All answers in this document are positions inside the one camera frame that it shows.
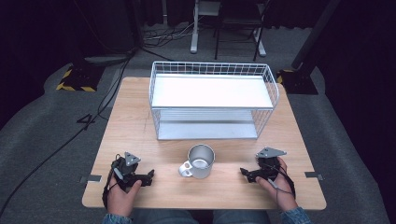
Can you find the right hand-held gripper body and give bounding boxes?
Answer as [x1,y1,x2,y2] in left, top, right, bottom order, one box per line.
[254,147,288,183]

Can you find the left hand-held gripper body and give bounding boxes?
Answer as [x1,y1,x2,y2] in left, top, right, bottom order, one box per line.
[111,151,143,192]

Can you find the silver metal cup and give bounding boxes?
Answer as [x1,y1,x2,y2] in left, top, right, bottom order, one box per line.
[177,143,217,180]

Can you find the white wire shelf rack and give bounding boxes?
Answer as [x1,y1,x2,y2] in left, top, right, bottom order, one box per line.
[148,60,281,141]

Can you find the person's left hand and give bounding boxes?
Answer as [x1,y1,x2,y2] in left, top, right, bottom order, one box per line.
[106,178,143,217]

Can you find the person's right hand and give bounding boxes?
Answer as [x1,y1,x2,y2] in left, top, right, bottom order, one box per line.
[255,156,299,213]

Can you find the grey tape strip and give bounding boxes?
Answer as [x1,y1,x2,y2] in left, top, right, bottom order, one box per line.
[304,171,325,182]
[78,174,103,184]

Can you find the person's left denim sleeve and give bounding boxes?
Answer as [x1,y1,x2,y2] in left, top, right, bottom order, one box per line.
[101,212,134,224]

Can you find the person's denim sleeve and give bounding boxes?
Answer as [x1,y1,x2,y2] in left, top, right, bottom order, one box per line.
[101,212,134,224]
[279,206,314,224]

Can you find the person's right denim sleeve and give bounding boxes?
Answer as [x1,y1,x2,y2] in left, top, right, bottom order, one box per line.
[279,206,314,224]

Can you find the black floor tape mark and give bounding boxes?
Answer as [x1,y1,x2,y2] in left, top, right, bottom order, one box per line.
[76,113,97,131]

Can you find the black hazard-striped stand base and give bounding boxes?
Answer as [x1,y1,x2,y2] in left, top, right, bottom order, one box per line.
[276,67,319,95]
[55,60,106,93]

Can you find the black slanted stand pole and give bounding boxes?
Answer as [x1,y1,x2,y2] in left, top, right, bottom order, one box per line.
[290,0,342,71]

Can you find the white metal stand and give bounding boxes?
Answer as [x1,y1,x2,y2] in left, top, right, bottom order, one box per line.
[189,0,267,58]

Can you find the black folding chair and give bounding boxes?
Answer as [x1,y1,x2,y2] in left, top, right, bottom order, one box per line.
[213,0,266,63]

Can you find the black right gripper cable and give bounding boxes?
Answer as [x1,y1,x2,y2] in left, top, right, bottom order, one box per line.
[261,158,297,200]

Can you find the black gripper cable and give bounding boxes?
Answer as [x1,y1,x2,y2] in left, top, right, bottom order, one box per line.
[261,158,297,200]
[101,154,126,210]

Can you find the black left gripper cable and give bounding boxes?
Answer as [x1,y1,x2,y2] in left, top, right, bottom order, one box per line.
[101,154,126,210]

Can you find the long black floor cable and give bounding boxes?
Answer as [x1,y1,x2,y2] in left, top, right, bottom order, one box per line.
[0,49,138,217]

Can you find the bundle of floor cables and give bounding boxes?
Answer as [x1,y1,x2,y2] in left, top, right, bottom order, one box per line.
[142,21,195,49]

